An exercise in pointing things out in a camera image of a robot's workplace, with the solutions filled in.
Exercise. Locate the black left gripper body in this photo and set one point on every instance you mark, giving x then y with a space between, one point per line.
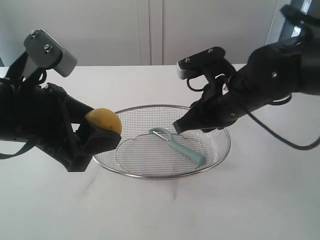
31 115

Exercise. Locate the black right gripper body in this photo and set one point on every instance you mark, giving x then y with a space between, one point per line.
223 101

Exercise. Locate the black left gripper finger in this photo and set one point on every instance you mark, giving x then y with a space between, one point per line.
91 139
75 109

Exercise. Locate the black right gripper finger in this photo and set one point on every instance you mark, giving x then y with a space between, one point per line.
192 120

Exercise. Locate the yellow lemon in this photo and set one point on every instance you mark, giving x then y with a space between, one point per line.
105 119

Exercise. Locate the teal handled vegetable peeler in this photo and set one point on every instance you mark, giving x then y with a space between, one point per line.
167 136

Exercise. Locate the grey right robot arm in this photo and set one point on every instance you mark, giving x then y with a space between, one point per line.
272 72

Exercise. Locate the white cabinet doors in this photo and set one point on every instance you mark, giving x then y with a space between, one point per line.
141 32

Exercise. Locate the metal wire mesh basket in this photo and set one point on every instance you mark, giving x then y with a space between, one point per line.
142 155

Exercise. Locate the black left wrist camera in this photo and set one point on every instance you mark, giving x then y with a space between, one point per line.
42 52

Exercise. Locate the window with dark frame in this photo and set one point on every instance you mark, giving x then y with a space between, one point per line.
295 30

